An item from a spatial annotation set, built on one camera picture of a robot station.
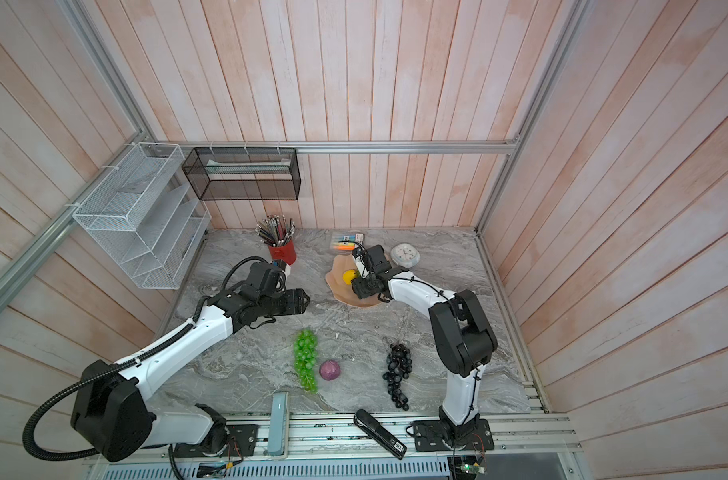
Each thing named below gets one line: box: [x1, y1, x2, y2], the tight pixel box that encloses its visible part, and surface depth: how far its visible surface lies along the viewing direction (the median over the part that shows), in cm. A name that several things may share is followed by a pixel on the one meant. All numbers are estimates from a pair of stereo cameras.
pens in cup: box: [254, 213, 296, 247], surface depth 103 cm
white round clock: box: [390, 243, 420, 269], surface depth 112 cm
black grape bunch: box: [382, 342, 413, 411], surface depth 82 cm
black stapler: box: [353, 409, 408, 460], surface depth 73 cm
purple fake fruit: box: [319, 359, 341, 381], surface depth 83 cm
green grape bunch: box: [294, 328, 318, 393], surface depth 85 cm
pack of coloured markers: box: [330, 231, 365, 252], surface depth 118 cm
